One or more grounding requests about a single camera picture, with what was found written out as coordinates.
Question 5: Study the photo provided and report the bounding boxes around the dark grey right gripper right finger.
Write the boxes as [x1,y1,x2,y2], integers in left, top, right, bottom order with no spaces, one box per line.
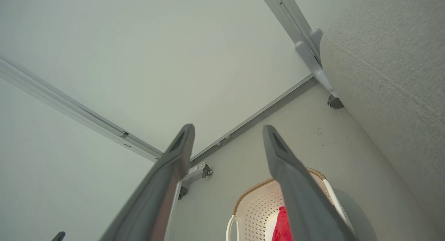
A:
[263,125,357,241]

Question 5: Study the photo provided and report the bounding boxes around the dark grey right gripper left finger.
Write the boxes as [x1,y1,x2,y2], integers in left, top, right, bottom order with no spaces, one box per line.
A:
[99,124,195,241]

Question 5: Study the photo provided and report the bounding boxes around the red shorts with white trim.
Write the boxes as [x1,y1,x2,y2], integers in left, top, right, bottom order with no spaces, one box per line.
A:
[272,206,294,241]

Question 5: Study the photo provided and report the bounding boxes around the cream perforated laundry basket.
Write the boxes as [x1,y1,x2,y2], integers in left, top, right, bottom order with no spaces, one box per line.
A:
[226,168,355,241]

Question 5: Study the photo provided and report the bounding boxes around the grey partition bottom rail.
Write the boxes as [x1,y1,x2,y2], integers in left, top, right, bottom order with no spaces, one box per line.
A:
[189,74,318,165]

